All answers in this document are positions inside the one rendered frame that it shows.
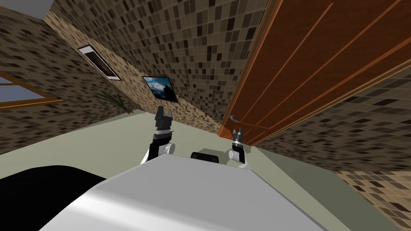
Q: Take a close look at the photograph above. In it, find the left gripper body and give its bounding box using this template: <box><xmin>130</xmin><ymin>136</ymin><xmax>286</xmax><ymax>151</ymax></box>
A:
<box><xmin>155</xmin><ymin>116</ymin><xmax>173</xmax><ymax>131</ymax></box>

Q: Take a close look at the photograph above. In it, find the black-framed sky picture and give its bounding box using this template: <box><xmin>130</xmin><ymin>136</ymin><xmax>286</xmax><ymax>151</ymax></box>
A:
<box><xmin>142</xmin><ymin>75</ymin><xmax>179</xmax><ymax>103</ymax></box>

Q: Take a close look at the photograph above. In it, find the green potted plant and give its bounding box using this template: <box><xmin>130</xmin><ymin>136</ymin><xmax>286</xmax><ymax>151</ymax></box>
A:
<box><xmin>94</xmin><ymin>92</ymin><xmax>135</xmax><ymax>116</ymax></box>

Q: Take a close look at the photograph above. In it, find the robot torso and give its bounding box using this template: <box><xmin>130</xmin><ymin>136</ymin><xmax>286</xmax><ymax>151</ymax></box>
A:
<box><xmin>38</xmin><ymin>151</ymin><xmax>329</xmax><ymax>231</ymax></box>

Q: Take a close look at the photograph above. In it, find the white-framed dark picture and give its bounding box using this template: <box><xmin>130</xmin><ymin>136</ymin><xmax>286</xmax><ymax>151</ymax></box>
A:
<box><xmin>77</xmin><ymin>45</ymin><xmax>122</xmax><ymax>81</ymax></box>

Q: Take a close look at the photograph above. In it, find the brown wooden door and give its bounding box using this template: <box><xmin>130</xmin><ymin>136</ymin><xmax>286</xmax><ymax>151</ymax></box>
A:
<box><xmin>218</xmin><ymin>0</ymin><xmax>411</xmax><ymax>147</ymax></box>

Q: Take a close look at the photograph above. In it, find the wooden-framed window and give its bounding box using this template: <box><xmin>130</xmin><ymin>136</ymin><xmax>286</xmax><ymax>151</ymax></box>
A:
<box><xmin>0</xmin><ymin>71</ymin><xmax>64</xmax><ymax>111</ymax></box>

